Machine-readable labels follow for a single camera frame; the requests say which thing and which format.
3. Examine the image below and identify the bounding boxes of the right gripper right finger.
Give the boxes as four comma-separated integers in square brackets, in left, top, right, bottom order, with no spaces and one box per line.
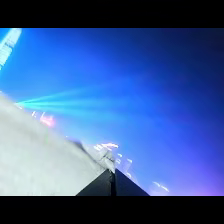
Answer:
[114,168,150,197]

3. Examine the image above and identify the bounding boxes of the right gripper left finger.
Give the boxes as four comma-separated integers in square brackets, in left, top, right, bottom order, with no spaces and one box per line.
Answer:
[76,168,115,197]

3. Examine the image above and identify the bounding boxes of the grey garment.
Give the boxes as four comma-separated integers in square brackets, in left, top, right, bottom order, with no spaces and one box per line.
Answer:
[0,92,117,197]

